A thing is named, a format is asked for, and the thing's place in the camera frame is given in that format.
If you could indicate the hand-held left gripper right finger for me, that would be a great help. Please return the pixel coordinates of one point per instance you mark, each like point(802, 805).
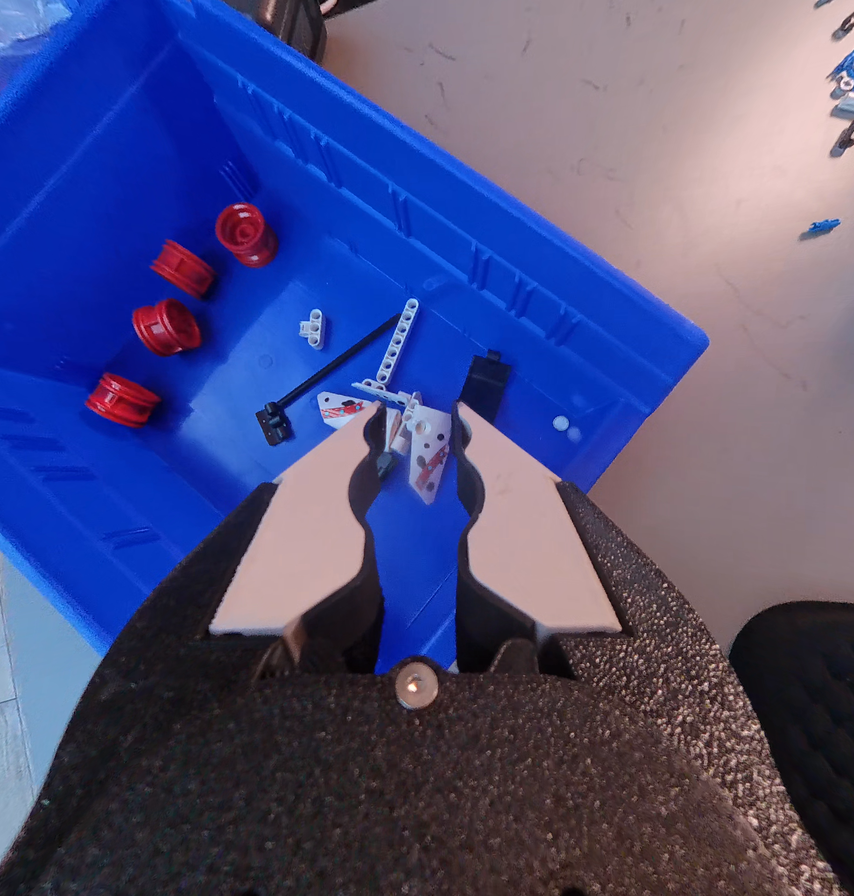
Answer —
point(539, 553)

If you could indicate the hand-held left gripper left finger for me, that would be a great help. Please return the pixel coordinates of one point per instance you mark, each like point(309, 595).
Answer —
point(294, 560)

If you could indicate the white stickered panel piece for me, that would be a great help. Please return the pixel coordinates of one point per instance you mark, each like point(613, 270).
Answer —
point(430, 451)
point(340, 409)

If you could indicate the white beam with holes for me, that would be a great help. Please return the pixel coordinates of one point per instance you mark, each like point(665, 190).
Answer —
point(395, 340)

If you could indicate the blue storage bin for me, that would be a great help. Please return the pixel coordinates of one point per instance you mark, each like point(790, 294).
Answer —
point(91, 168)

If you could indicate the grey desk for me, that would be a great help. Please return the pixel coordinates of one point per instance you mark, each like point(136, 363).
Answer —
point(651, 168)

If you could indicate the black brick part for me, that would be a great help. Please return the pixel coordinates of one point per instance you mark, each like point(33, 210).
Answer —
point(486, 381)

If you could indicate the long black axle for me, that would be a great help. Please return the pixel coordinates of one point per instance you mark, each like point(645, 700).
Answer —
point(329, 371)

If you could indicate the small white connector piece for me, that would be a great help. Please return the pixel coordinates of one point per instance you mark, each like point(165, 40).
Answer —
point(312, 328)

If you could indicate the red toy wheel hub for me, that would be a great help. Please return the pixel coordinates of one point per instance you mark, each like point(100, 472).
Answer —
point(183, 266)
point(122, 398)
point(245, 234)
point(165, 326)

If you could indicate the loose small building parts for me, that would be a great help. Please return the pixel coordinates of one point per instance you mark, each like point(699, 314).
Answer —
point(850, 70)

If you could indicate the clear plastic bag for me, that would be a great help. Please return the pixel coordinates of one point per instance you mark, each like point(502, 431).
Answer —
point(14, 35)

